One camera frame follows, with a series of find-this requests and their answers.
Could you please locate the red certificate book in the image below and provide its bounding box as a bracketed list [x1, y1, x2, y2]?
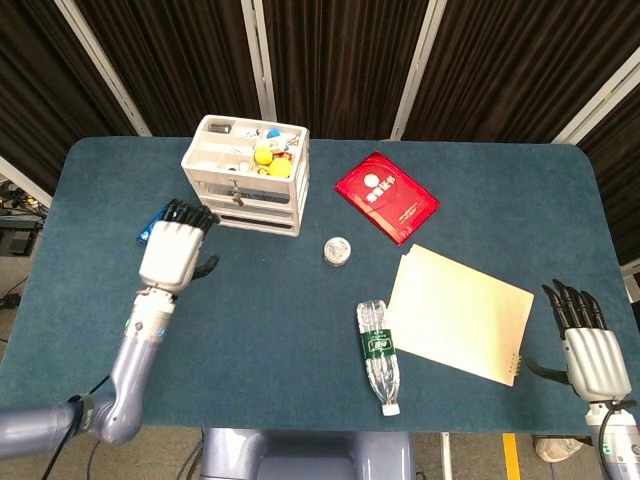
[334, 151, 442, 247]

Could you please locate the blue snack packet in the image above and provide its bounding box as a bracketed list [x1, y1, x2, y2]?
[136, 206, 167, 246]

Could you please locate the white table leg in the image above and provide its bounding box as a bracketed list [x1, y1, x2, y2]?
[440, 432, 454, 480]

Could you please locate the white frame post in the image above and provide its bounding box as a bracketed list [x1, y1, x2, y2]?
[389, 0, 447, 142]
[53, 0, 153, 137]
[240, 0, 278, 123]
[551, 47, 640, 146]
[0, 154, 54, 207]

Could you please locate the white plastic drawer organizer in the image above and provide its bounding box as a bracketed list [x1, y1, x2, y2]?
[180, 114, 311, 238]

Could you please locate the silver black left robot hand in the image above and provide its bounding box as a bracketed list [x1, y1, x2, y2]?
[138, 198, 221, 296]

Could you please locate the pale yellow paper folder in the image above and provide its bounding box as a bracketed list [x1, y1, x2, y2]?
[385, 243, 535, 387]

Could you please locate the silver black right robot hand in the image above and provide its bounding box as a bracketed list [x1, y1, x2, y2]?
[519, 278, 632, 404]

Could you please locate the clear water bottle green label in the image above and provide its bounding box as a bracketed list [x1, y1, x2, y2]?
[355, 298, 402, 417]

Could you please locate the grey-blue robot torso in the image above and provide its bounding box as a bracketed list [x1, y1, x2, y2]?
[199, 428, 416, 480]

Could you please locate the white shoe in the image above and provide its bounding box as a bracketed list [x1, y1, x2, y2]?
[534, 435, 584, 464]

